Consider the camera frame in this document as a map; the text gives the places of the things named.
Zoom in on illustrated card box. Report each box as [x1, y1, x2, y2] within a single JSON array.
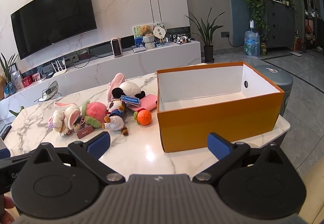
[[75, 124, 94, 139]]

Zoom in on crochet white pink bunny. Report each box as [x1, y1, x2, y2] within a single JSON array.
[[48, 102, 81, 137]]

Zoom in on pink fluffy peach plush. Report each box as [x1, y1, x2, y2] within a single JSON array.
[[81, 100, 107, 129]]

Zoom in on raccoon plush blue outfit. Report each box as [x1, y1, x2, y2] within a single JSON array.
[[102, 99, 129, 136]]

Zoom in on orange crochet fruit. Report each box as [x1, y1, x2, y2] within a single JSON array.
[[133, 109, 152, 126]]

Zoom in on panda plush white black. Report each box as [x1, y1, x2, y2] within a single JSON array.
[[112, 81, 146, 99]]

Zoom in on pink card wallet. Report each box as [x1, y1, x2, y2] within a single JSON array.
[[127, 94, 158, 113]]

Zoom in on pink fabric pouch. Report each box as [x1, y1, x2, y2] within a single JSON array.
[[107, 72, 125, 102]]

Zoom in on person's hand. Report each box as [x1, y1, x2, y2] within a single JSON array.
[[1, 195, 14, 224]]

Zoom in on orange cardboard box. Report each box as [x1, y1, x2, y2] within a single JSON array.
[[157, 61, 285, 153]]

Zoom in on small desk fan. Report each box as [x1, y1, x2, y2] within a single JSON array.
[[35, 81, 61, 102]]

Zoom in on plant in blue vase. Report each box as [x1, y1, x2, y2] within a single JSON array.
[[0, 53, 18, 97]]

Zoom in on white wifi router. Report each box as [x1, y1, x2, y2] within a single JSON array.
[[51, 58, 67, 77]]

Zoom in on grey round trash bin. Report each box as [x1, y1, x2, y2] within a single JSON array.
[[256, 65, 293, 116]]

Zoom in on blue water jug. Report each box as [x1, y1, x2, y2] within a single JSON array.
[[244, 20, 260, 58]]

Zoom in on pink space heater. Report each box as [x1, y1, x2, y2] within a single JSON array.
[[110, 37, 123, 58]]

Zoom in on white marble tv console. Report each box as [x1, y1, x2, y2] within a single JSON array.
[[1, 41, 201, 120]]

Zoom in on potted orchid plant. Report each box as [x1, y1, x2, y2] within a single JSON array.
[[186, 8, 225, 63]]

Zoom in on black white toy cars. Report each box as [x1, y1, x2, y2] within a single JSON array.
[[169, 33, 194, 44]]

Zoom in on green blue picture book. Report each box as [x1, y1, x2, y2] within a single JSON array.
[[132, 26, 144, 48]]

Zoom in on teddy bear in pot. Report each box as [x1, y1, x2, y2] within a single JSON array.
[[140, 25, 155, 49]]

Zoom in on round paper fan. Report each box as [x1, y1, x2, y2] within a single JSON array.
[[152, 22, 167, 44]]

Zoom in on black curved television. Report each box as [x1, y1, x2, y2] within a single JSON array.
[[11, 0, 97, 59]]

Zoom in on dark grey drawer cabinet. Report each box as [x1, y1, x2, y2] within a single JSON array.
[[265, 0, 295, 49]]

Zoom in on hanging green vine plant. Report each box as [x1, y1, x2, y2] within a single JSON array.
[[244, 0, 269, 38]]

